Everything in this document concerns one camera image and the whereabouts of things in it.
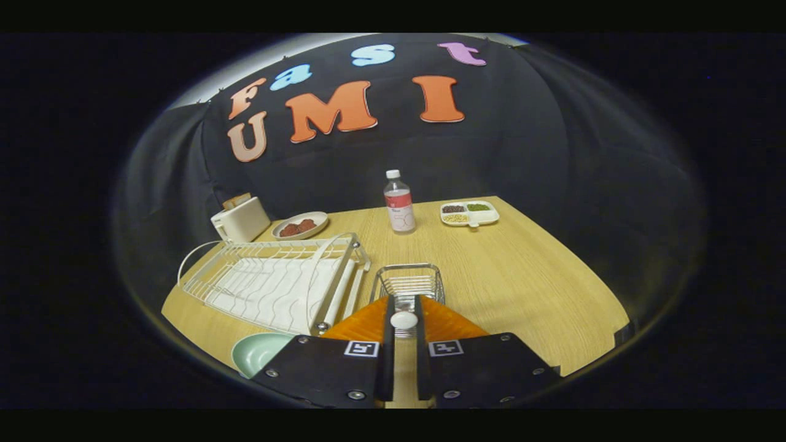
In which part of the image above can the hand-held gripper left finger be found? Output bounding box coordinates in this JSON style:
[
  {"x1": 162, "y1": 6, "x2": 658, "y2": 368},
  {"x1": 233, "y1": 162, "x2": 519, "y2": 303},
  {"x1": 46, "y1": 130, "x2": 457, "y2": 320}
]
[{"x1": 251, "y1": 295, "x2": 395, "y2": 409}]

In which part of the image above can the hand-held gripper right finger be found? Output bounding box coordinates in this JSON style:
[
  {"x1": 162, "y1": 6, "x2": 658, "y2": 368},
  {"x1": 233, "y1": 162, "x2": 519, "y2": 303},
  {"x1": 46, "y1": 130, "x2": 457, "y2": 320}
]
[{"x1": 414, "y1": 295, "x2": 562, "y2": 409}]

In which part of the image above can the white divided snack tray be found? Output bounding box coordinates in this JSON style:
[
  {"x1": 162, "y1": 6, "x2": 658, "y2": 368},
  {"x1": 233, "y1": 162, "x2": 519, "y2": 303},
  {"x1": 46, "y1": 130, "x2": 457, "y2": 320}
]
[{"x1": 440, "y1": 201, "x2": 500, "y2": 228}]

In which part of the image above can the white toaster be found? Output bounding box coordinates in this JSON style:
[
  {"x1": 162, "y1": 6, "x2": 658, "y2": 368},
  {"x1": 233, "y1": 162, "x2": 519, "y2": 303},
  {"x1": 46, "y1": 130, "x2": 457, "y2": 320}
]
[{"x1": 210, "y1": 196, "x2": 271, "y2": 244}]

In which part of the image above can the metal wire basket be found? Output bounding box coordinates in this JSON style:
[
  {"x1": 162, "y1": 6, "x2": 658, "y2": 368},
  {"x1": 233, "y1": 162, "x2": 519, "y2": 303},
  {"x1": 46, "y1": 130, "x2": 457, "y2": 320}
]
[{"x1": 370, "y1": 263, "x2": 446, "y2": 338}]

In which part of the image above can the white drip tray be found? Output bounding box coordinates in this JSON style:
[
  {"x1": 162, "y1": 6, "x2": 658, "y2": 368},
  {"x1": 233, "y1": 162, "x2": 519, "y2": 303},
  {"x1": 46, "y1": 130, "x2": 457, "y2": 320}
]
[{"x1": 206, "y1": 257, "x2": 357, "y2": 335}]

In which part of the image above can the black backdrop cloth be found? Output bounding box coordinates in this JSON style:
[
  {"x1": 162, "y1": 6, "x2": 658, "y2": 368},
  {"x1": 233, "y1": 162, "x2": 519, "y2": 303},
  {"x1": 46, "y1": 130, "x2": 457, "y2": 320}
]
[{"x1": 114, "y1": 34, "x2": 707, "y2": 320}]

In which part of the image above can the white spoon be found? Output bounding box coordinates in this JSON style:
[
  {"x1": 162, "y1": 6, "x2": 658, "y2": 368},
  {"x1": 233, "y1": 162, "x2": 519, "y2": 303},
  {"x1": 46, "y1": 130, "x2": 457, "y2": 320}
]
[{"x1": 390, "y1": 311, "x2": 419, "y2": 337}]

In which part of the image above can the white wire dish rack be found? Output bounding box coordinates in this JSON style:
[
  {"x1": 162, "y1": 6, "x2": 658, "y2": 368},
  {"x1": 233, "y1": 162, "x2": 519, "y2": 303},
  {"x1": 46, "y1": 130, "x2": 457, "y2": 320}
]
[{"x1": 177, "y1": 232, "x2": 372, "y2": 336}]

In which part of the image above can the light green plate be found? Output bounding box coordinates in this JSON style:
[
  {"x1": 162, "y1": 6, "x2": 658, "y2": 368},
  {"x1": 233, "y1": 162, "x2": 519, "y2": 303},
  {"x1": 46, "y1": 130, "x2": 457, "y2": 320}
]
[{"x1": 231, "y1": 332, "x2": 295, "y2": 379}]

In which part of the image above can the clear bottle with red label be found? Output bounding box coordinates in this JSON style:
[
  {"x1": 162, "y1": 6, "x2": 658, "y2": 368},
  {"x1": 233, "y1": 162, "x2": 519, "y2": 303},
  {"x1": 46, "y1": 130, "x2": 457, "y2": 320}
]
[{"x1": 384, "y1": 169, "x2": 416, "y2": 235}]

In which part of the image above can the beige round meat dish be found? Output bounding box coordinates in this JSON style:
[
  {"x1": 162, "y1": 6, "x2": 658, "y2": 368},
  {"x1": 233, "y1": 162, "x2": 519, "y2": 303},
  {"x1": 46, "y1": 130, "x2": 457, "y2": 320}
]
[{"x1": 271, "y1": 211, "x2": 330, "y2": 241}]

